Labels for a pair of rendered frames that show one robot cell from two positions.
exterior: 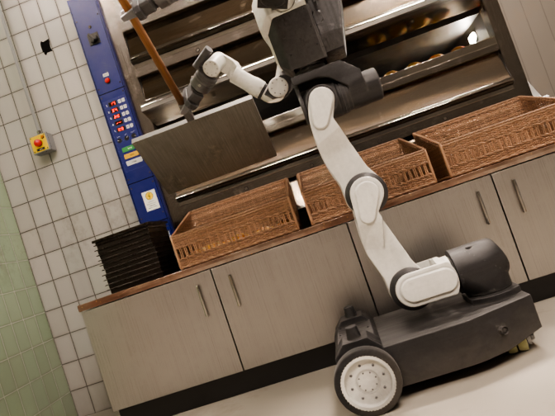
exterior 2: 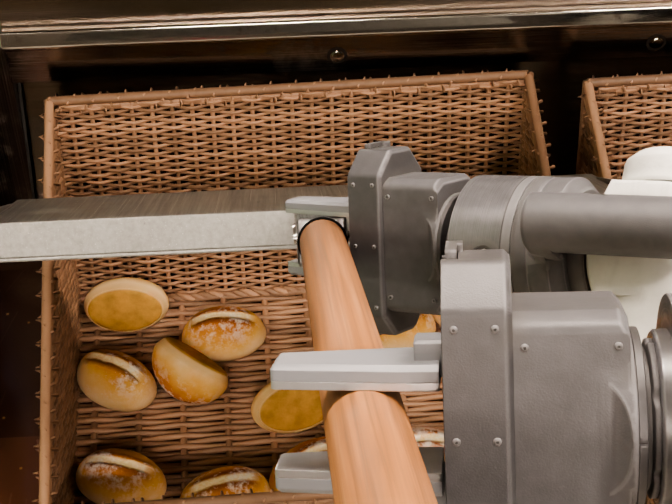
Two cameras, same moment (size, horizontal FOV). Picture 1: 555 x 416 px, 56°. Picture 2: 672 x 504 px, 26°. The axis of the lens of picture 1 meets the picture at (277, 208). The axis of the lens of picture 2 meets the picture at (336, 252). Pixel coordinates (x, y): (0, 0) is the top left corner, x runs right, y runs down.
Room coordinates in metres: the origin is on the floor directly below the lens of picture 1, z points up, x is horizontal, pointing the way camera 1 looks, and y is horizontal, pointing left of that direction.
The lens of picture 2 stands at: (1.49, 0.33, 1.92)
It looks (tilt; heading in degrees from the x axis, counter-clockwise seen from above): 47 degrees down; 351
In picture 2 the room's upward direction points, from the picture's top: straight up
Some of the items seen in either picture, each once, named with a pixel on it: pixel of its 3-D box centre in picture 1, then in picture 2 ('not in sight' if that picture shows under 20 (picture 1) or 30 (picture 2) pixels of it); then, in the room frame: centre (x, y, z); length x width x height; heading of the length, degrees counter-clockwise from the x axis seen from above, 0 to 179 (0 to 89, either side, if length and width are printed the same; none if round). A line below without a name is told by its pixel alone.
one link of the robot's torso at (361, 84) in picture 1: (337, 89); not in sight; (1.83, -0.33, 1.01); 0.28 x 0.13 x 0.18; 84
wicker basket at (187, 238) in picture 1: (238, 219); (307, 319); (2.50, 0.19, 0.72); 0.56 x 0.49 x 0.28; 86
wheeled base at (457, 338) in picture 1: (422, 309); not in sight; (1.82, -0.36, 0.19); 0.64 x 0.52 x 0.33; 84
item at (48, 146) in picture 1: (42, 144); not in sight; (2.80, 1.09, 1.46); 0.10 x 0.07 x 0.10; 84
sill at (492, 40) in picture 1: (324, 102); not in sight; (2.73, -0.41, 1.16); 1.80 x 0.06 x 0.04; 84
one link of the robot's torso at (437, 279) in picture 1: (422, 281); not in sight; (1.82, -0.39, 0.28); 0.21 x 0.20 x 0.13; 84
